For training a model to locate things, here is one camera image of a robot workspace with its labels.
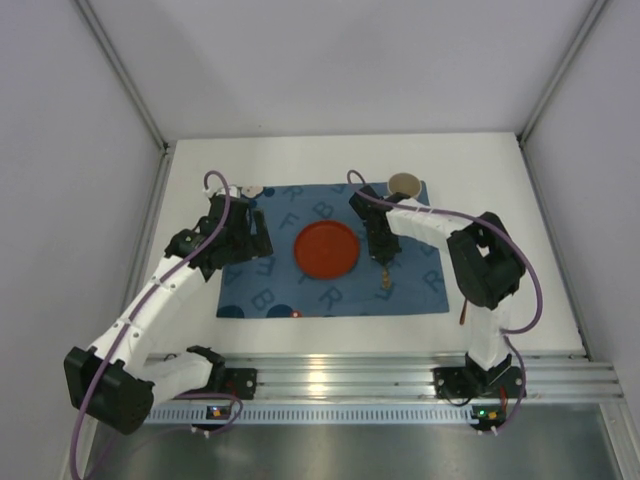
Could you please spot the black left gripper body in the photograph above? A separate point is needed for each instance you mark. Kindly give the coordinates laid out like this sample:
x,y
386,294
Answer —
x,y
248,236

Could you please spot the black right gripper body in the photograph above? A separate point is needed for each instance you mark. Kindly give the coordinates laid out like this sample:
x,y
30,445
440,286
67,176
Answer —
x,y
382,245

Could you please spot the gold ornate spoon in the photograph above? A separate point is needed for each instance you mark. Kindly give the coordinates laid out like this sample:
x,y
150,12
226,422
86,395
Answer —
x,y
386,279

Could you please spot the red round plastic plate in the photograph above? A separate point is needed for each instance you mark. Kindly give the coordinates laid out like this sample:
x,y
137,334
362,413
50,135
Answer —
x,y
326,250

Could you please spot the blue letter-print cloth napkin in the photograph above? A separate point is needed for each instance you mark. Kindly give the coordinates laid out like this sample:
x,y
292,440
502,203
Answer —
x,y
275,287

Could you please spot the beige paper cup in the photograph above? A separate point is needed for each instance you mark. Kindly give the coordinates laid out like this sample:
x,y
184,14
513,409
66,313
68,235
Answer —
x,y
402,186

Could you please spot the copper-coloured fork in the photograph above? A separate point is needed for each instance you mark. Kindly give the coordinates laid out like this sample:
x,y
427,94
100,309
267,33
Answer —
x,y
462,318

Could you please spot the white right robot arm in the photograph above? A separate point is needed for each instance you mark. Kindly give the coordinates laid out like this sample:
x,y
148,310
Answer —
x,y
486,268

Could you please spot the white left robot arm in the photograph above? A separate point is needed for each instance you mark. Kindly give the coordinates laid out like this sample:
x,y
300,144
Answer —
x,y
111,380

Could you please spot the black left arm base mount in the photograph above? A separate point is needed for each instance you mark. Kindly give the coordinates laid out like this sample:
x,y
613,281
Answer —
x,y
239,382

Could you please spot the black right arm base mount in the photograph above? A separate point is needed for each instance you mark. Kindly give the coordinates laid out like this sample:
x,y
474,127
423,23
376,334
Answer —
x,y
462,384

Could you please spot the perforated white cable duct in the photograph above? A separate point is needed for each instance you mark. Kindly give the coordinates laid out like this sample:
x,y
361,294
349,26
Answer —
x,y
220,413

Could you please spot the aluminium front rail frame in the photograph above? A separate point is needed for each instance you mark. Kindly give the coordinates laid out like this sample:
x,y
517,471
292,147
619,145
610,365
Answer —
x,y
325,378

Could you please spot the left aluminium corner post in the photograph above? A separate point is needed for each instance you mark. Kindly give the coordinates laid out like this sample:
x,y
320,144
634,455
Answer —
x,y
99,33

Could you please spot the aluminium corner post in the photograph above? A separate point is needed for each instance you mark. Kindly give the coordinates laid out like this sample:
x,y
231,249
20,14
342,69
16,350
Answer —
x,y
569,55
99,33

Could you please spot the right aluminium corner post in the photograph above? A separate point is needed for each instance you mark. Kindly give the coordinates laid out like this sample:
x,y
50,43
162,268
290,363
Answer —
x,y
569,55

